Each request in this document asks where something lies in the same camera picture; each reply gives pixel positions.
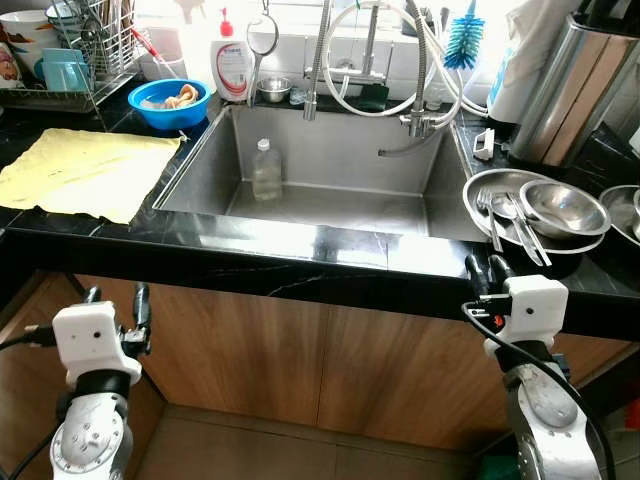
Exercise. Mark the stainless steel sink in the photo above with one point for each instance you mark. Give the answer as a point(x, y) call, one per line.
point(340, 150)

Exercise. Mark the wooden cabinet front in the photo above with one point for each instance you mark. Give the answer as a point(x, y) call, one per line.
point(300, 350)

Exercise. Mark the steel and wood knife block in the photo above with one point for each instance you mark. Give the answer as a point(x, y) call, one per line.
point(570, 90)

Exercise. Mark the steel bowl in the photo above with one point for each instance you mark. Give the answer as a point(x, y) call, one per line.
point(565, 210)

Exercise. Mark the white ceramic bowl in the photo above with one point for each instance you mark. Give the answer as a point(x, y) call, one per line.
point(25, 25)

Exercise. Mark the white plastic tub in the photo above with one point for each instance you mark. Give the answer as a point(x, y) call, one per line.
point(165, 70)

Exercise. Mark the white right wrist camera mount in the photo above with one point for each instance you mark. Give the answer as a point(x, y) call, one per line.
point(535, 305)

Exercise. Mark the dark green scrub sponge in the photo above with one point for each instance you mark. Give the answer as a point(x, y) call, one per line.
point(373, 98)

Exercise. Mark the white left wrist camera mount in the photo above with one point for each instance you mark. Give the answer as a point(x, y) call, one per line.
point(85, 340)

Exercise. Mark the clear plastic bottle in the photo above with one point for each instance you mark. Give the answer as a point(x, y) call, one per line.
point(267, 175)

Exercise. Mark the white soap pump bottle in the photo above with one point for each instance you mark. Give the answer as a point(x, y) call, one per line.
point(232, 65)

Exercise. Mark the chrome upright tap pipe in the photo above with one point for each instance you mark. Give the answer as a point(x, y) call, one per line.
point(371, 40)

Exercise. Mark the large steel plate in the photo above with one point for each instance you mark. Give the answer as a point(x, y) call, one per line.
point(505, 180)
point(622, 215)

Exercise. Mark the yellow cloth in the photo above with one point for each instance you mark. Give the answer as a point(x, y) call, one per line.
point(80, 170)

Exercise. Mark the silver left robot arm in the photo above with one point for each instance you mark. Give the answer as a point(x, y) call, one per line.
point(90, 440)

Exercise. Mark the small steel cup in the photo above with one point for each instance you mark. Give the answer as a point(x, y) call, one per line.
point(274, 90)

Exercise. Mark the patterned ceramic mug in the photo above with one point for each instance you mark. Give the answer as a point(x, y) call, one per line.
point(10, 65)

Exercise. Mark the small white plastic holder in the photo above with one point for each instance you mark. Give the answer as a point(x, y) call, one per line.
point(484, 145)

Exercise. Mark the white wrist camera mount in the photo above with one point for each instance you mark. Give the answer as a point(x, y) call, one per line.
point(535, 305)
point(85, 340)

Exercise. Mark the blue bottle brush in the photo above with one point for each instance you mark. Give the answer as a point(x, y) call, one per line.
point(464, 45)

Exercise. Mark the white appliance with blue label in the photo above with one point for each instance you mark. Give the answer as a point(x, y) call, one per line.
point(510, 90)

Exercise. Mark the steel fork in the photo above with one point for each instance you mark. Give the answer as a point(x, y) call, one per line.
point(493, 230)

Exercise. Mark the blue plastic bowl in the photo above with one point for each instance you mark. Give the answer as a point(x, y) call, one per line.
point(170, 115)

